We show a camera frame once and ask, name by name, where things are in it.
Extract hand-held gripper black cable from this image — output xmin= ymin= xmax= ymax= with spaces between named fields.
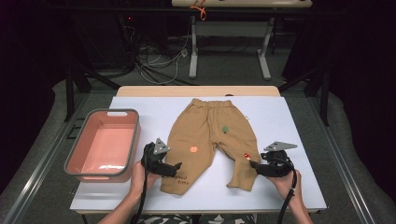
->
xmin=130 ymin=142 xmax=157 ymax=224
xmin=276 ymin=158 xmax=299 ymax=224

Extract person's right hand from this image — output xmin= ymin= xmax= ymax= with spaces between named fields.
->
xmin=268 ymin=169 xmax=305 ymax=207

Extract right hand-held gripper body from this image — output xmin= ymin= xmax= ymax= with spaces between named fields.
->
xmin=255 ymin=141 xmax=299 ymax=178

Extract person's camouflage trouser legs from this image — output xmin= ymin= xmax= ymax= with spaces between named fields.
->
xmin=136 ymin=213 xmax=258 ymax=224

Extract pink basket with grey rim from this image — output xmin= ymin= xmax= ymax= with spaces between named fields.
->
xmin=64 ymin=107 xmax=142 ymax=184

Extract aluminium floor rail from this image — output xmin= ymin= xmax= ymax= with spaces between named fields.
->
xmin=305 ymin=96 xmax=380 ymax=224
xmin=2 ymin=92 xmax=91 ymax=224

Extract right hand-held gripper black cable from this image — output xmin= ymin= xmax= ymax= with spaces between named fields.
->
xmin=276 ymin=158 xmax=299 ymax=224

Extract light wooden table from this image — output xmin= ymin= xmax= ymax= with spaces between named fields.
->
xmin=75 ymin=85 xmax=322 ymax=217

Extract black metal stand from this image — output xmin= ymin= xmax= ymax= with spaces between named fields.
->
xmin=63 ymin=61 xmax=121 ymax=123
xmin=277 ymin=66 xmax=331 ymax=127

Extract person's left hand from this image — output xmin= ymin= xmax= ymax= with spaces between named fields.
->
xmin=128 ymin=160 xmax=163 ymax=203

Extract black floor cables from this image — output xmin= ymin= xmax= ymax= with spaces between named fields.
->
xmin=117 ymin=14 xmax=200 ymax=87

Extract orange strap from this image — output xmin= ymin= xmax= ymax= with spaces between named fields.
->
xmin=190 ymin=0 xmax=207 ymax=21

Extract tan child's pants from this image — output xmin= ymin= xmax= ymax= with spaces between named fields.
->
xmin=160 ymin=97 xmax=262 ymax=197

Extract white desk with metal legs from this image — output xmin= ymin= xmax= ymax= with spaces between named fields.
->
xmin=171 ymin=0 xmax=314 ymax=81

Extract left hand-held gripper black cable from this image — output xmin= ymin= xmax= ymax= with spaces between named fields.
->
xmin=130 ymin=142 xmax=157 ymax=224

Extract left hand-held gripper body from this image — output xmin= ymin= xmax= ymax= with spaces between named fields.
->
xmin=140 ymin=137 xmax=176 ymax=178

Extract white floor cables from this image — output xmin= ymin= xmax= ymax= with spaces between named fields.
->
xmin=137 ymin=33 xmax=190 ymax=86

